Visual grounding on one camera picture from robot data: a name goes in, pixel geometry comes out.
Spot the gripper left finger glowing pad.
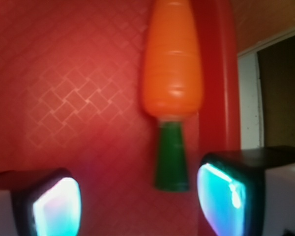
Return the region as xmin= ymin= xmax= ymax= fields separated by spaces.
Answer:
xmin=11 ymin=168 xmax=82 ymax=236

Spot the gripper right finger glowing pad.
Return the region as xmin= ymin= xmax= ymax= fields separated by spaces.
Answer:
xmin=197 ymin=147 xmax=295 ymax=236

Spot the orange toy carrot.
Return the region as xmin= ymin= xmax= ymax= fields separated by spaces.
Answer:
xmin=142 ymin=0 xmax=204 ymax=192

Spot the red plastic tray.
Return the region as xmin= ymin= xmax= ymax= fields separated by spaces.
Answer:
xmin=0 ymin=0 xmax=241 ymax=236

